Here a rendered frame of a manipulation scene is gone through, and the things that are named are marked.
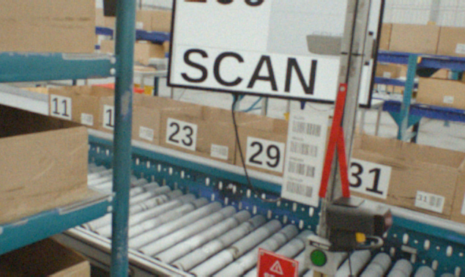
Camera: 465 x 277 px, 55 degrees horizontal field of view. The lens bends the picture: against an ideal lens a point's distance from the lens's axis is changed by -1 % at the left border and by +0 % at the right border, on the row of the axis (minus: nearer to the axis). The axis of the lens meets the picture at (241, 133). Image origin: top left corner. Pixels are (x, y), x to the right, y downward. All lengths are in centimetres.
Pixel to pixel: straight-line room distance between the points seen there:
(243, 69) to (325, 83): 19
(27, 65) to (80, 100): 180
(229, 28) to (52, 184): 58
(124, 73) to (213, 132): 119
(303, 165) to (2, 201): 58
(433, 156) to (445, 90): 402
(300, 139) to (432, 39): 518
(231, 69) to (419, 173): 74
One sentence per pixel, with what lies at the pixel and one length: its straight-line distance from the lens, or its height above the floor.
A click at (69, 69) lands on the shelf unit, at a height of 132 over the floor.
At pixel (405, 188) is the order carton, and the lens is 154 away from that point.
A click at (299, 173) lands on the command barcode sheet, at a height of 111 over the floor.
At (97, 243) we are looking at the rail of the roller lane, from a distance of 146.
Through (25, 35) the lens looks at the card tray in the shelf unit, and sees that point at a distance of 60.
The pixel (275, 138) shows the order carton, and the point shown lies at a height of 103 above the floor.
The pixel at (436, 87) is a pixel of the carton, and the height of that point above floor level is 100.
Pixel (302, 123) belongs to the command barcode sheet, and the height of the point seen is 122.
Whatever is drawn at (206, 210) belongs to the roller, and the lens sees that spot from 171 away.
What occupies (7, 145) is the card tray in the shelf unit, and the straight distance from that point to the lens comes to 61.
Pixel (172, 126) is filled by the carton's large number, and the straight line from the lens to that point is 195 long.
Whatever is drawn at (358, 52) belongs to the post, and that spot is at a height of 137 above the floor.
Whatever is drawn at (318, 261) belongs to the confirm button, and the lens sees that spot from 98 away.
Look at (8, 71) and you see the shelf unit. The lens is 56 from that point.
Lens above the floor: 138
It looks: 12 degrees down
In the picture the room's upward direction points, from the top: 5 degrees clockwise
